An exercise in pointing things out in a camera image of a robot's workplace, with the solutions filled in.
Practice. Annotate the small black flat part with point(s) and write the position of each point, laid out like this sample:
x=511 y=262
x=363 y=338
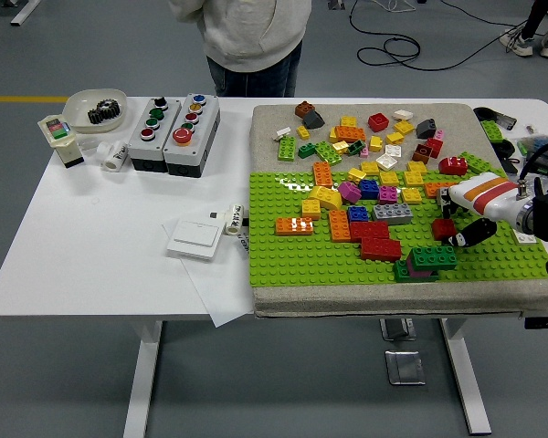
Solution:
x=510 y=166

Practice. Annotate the yellow arch brick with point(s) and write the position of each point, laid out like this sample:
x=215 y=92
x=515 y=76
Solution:
x=324 y=197

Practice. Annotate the black tape roll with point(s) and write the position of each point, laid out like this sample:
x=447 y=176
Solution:
x=477 y=111

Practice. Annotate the small white flat piece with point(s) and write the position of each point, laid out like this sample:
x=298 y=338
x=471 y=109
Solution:
x=282 y=133

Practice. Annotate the red 2x4 brick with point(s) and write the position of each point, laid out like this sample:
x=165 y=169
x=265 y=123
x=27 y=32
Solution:
x=369 y=231
x=380 y=249

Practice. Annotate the white labelled tube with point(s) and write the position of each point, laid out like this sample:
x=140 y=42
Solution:
x=234 y=219

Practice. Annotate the person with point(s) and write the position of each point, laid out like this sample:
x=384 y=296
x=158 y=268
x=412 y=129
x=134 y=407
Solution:
x=523 y=43
x=256 y=32

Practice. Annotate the grey background stand foot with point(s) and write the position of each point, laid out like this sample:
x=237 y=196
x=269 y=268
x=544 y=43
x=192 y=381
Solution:
x=335 y=4

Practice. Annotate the dark grey slope brick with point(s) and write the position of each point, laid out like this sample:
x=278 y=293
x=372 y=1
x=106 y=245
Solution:
x=313 y=120
x=425 y=129

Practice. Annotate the magenta slope brick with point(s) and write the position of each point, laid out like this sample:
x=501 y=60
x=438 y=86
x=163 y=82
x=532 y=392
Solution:
x=349 y=192

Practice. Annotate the magenta 2x2 brick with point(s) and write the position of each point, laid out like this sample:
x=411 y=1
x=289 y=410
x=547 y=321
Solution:
x=387 y=195

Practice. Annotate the robot right hand white shell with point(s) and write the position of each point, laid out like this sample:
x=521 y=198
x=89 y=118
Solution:
x=484 y=196

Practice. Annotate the black metal gear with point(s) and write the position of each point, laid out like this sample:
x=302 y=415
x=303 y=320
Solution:
x=107 y=107
x=98 y=116

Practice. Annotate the brown hollow brick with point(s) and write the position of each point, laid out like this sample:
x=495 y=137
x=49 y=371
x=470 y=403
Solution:
x=422 y=153

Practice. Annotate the dark green small brick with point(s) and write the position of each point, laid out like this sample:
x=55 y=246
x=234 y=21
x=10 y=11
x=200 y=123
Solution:
x=307 y=151

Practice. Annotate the white plastic bowl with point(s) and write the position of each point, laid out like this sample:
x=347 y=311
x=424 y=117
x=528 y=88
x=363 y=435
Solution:
x=80 y=107

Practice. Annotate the small grey square chip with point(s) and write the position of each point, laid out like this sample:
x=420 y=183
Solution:
x=215 y=214

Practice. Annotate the brown 2x2 brick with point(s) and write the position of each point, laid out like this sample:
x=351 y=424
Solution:
x=304 y=109

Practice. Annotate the white background table leg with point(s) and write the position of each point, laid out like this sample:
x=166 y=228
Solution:
x=25 y=11

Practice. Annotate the grey metal floor box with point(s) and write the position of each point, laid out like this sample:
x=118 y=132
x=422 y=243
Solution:
x=397 y=329

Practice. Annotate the clear plastic piece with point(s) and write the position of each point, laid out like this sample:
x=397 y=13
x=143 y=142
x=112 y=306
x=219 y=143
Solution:
x=87 y=145

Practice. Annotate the magenta toy brick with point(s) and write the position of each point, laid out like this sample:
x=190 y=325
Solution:
x=418 y=273

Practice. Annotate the blue 2x2 brick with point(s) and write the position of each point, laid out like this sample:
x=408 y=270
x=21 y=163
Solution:
x=369 y=189
x=358 y=214

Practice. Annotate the white 2x2 plate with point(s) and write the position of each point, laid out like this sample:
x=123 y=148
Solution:
x=527 y=239
x=393 y=150

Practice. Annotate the red 2x2 brick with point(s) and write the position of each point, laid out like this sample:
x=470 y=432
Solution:
x=378 y=122
x=442 y=228
x=435 y=147

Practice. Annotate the green 2x4 brick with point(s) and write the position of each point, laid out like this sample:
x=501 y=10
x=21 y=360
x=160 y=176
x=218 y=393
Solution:
x=434 y=258
x=477 y=162
x=328 y=153

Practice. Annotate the dark green hollow brick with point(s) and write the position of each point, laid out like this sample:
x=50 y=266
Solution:
x=355 y=147

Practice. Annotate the grey 2x4 brick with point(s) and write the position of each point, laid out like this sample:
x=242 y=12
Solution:
x=393 y=214

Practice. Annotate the clear bag blue parts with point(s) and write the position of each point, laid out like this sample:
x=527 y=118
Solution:
x=534 y=142

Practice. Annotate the white hollow brick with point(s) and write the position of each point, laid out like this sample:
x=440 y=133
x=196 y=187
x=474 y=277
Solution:
x=386 y=161

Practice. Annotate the white slope brick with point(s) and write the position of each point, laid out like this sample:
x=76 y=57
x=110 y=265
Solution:
x=403 y=114

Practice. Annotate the white red-green switch module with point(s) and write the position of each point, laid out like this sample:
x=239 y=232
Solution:
x=57 y=129

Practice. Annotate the white wall switch plate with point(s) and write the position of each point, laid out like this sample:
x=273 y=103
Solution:
x=194 y=239

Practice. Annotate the red curved brick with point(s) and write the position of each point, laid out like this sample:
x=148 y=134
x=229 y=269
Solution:
x=452 y=166

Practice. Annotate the small pink brick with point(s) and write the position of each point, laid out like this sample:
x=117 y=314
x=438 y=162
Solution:
x=439 y=135
x=364 y=153

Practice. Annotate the grey four-button control box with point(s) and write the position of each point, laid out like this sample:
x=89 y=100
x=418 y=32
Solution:
x=137 y=146

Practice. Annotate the white paper sheet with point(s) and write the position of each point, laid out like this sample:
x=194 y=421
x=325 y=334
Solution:
x=214 y=292

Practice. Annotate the small yellow brick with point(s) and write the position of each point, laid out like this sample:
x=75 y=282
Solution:
x=303 y=132

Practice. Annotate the grey emergency-stop control box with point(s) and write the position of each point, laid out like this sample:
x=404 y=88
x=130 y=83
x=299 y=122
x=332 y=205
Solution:
x=207 y=132

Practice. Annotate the black glossy rectangular module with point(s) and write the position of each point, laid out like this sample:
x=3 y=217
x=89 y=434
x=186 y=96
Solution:
x=506 y=121

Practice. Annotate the green studded baseplate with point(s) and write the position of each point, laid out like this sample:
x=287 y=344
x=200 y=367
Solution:
x=301 y=260

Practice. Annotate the black table control panel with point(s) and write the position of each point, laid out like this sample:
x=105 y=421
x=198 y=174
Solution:
x=545 y=323

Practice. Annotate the yellow toy brick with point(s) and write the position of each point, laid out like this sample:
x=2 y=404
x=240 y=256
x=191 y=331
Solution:
x=340 y=147
x=333 y=135
x=411 y=195
x=348 y=121
x=376 y=144
x=357 y=175
x=310 y=209
x=413 y=179
x=417 y=166
x=404 y=127
x=389 y=178
x=370 y=168
x=395 y=138

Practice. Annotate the metal floor socket plate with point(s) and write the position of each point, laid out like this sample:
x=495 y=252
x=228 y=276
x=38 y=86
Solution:
x=404 y=367

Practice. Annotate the lime green toy brick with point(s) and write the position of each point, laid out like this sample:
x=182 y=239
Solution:
x=491 y=131

